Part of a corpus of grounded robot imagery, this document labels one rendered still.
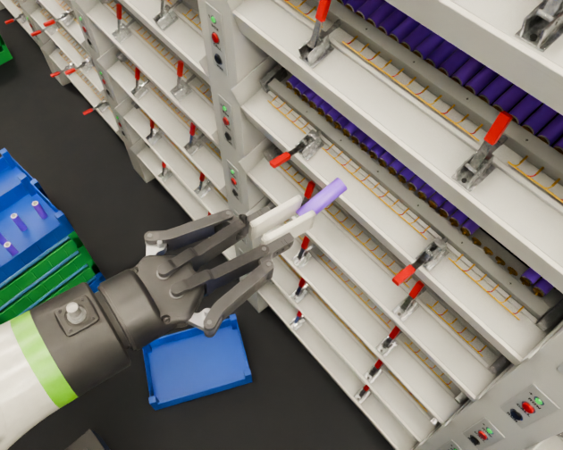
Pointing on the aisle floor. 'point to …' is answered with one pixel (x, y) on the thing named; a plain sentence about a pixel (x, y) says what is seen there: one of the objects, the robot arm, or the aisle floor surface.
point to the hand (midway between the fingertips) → (281, 225)
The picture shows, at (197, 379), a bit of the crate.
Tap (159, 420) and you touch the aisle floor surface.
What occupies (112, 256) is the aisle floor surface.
